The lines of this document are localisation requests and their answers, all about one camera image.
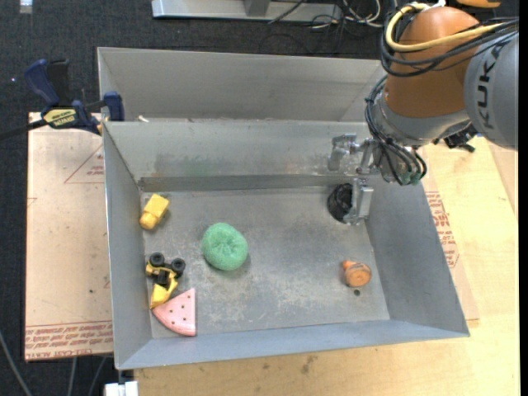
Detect green mesh scrub sponge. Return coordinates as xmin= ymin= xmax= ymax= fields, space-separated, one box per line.
xmin=200 ymin=221 xmax=250 ymax=272

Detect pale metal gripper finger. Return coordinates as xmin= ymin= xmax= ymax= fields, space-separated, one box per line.
xmin=328 ymin=134 xmax=359 ymax=172
xmin=342 ymin=177 xmax=375 ymax=226

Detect yellow toy block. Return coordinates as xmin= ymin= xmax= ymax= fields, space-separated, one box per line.
xmin=139 ymin=193 xmax=171 ymax=232

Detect yellow toy truck, black wheels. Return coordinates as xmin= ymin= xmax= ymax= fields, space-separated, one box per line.
xmin=144 ymin=252 xmax=187 ymax=310

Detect brown cardboard board, red print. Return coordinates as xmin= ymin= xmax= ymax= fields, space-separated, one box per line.
xmin=24 ymin=111 xmax=482 ymax=362

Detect pink toy watermelon slice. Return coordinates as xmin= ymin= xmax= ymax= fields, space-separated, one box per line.
xmin=151 ymin=287 xmax=198 ymax=338

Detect grey metal bin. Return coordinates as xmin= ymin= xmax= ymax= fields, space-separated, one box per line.
xmin=97 ymin=46 xmax=471 ymax=371

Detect orange toy carrot piece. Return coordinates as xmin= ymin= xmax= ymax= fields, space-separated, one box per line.
xmin=340 ymin=259 xmax=373 ymax=288

